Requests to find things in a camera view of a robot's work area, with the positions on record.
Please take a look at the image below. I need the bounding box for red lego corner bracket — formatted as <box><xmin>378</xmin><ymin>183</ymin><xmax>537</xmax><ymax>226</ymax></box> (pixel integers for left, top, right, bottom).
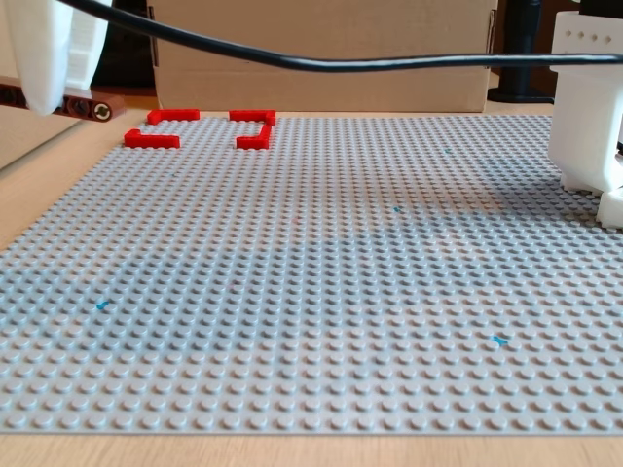
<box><xmin>228</xmin><ymin>109</ymin><xmax>277</xmax><ymax>126</ymax></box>
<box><xmin>146</xmin><ymin>108</ymin><xmax>202</xmax><ymax>125</ymax></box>
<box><xmin>236</xmin><ymin>124</ymin><xmax>274</xmax><ymax>151</ymax></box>
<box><xmin>123</xmin><ymin>127</ymin><xmax>182</xmax><ymax>149</ymax></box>

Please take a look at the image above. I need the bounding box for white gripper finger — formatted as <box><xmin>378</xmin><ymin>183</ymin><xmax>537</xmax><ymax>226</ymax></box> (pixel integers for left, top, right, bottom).
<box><xmin>61</xmin><ymin>7</ymin><xmax>114</xmax><ymax>94</ymax></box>

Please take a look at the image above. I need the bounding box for large cardboard box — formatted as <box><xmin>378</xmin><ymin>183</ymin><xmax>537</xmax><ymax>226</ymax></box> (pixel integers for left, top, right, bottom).
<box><xmin>145</xmin><ymin>0</ymin><xmax>500</xmax><ymax>115</ymax></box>

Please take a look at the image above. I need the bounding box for brown lego technic beam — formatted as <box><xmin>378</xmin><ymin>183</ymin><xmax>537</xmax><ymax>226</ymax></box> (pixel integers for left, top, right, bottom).
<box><xmin>0</xmin><ymin>82</ymin><xmax>124</xmax><ymax>123</ymax></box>

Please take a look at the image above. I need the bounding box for black cable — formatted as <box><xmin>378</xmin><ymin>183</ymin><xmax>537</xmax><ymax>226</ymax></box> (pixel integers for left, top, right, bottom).
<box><xmin>57</xmin><ymin>0</ymin><xmax>623</xmax><ymax>75</ymax></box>

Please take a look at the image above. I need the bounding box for white blue-marked gripper finger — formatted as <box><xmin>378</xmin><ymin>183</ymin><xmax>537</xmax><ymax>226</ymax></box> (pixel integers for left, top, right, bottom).
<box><xmin>7</xmin><ymin>0</ymin><xmax>74</xmax><ymax>117</ymax></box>

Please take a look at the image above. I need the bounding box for grey lego baseplate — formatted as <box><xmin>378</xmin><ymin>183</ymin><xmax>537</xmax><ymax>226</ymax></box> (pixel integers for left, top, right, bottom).
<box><xmin>0</xmin><ymin>114</ymin><xmax>623</xmax><ymax>435</ymax></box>

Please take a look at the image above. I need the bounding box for black stand with round foot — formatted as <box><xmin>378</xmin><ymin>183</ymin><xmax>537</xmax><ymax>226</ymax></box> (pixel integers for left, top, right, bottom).
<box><xmin>487</xmin><ymin>0</ymin><xmax>557</xmax><ymax>104</ymax></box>

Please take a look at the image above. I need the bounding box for tall cardboard box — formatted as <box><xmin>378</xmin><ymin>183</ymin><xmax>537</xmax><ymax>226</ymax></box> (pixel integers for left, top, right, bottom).
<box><xmin>0</xmin><ymin>0</ymin><xmax>84</xmax><ymax>171</ymax></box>

